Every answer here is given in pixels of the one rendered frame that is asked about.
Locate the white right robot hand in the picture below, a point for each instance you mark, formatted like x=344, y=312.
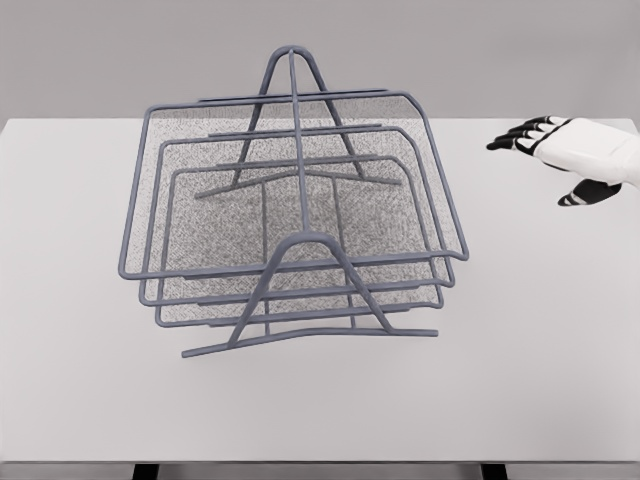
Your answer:
x=575, y=147

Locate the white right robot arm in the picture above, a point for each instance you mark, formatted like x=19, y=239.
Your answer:
x=636, y=160

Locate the grey mesh folder tray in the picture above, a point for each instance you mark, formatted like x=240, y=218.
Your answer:
x=200, y=300
x=200, y=313
x=200, y=122

